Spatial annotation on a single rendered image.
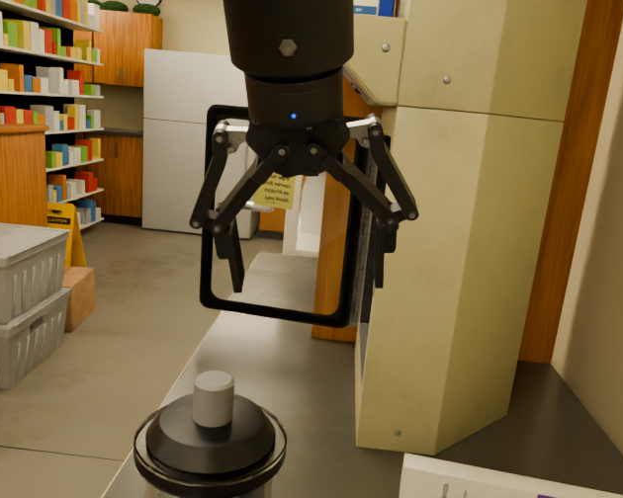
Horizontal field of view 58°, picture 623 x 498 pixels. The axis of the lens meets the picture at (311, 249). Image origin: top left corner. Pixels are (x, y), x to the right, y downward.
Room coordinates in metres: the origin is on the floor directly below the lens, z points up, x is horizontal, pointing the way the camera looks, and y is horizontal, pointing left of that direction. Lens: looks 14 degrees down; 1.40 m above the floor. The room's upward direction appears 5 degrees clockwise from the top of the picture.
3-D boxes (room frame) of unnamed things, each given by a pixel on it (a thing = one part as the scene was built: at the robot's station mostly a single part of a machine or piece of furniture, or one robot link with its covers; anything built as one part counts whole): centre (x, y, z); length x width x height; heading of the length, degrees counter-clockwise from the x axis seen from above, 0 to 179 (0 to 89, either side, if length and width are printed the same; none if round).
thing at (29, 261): (2.60, 1.50, 0.49); 0.60 x 0.42 x 0.33; 177
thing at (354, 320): (1.01, -0.09, 1.19); 0.03 x 0.02 x 0.39; 177
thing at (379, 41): (0.86, -0.04, 1.46); 0.32 x 0.12 x 0.10; 177
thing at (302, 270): (1.04, 0.06, 1.19); 0.30 x 0.01 x 0.40; 81
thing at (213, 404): (0.36, 0.06, 1.18); 0.09 x 0.09 x 0.07
